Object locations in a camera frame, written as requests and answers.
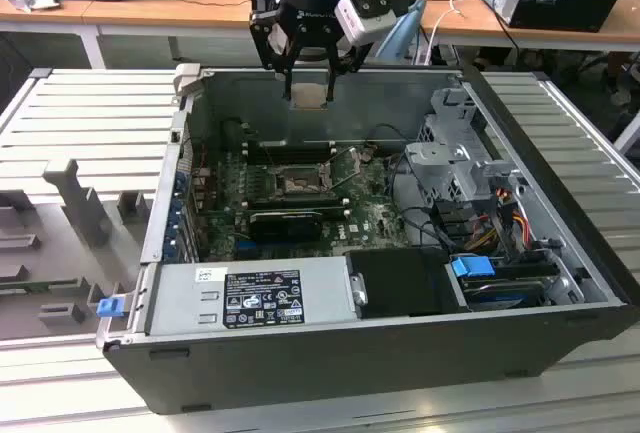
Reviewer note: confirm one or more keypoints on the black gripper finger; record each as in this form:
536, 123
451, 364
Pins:
272, 60
350, 60

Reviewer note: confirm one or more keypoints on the silver CPU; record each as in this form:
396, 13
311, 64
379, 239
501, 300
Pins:
308, 96

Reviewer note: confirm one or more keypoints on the metal locking lever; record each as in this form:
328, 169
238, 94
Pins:
350, 179
267, 153

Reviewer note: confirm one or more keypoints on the black RAM slot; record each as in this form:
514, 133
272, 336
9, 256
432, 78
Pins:
300, 201
300, 157
300, 148
300, 161
300, 152
300, 208

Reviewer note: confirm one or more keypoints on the CPU socket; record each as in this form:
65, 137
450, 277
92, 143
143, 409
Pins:
297, 183

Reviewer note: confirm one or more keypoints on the pale blue teach pendant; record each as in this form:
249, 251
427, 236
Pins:
406, 28

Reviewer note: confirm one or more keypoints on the grey plastic case latch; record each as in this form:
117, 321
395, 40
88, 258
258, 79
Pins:
186, 78

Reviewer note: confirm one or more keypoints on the coin battery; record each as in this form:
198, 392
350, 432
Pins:
368, 154

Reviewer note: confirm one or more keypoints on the wooden desk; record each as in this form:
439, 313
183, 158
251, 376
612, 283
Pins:
150, 3
470, 23

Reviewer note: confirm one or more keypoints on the grey metal drive cage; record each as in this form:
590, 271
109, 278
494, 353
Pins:
435, 153

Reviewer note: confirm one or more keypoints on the green motherboard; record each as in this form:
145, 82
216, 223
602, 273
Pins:
370, 213

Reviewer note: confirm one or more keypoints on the black graphics card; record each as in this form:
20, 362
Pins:
285, 227

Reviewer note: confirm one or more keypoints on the blue card retainer clips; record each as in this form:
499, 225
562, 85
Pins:
176, 213

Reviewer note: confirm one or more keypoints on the blue disk carrier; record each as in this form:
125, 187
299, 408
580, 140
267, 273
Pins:
472, 269

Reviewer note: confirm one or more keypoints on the grey power supply unit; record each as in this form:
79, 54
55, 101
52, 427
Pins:
175, 303

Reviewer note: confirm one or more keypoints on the hard disk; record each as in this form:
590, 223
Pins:
500, 295

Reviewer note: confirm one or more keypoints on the grey parts rack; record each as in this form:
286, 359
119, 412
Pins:
50, 253

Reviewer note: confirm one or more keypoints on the blue case latch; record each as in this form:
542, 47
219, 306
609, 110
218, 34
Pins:
110, 307

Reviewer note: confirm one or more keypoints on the black PC case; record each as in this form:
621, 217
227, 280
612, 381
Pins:
300, 368

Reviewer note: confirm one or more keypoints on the green RAM stick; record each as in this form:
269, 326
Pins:
30, 286

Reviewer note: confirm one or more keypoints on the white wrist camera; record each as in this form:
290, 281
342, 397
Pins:
365, 15

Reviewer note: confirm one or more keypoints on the black plastic duct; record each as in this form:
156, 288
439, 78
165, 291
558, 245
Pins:
400, 283

